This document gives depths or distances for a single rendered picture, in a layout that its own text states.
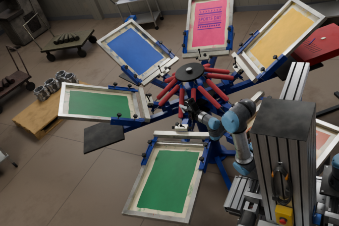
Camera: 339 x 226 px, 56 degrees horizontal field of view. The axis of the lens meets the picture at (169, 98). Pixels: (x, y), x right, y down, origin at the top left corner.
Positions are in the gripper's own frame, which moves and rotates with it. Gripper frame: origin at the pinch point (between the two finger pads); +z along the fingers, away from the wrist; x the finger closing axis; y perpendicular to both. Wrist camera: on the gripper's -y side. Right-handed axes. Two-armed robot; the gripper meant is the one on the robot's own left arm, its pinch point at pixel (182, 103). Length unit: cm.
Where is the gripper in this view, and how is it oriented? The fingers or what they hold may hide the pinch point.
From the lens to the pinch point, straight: 234.6
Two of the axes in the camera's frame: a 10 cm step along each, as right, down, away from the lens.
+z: -6.0, -3.6, 7.2
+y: 1.8, 8.2, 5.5
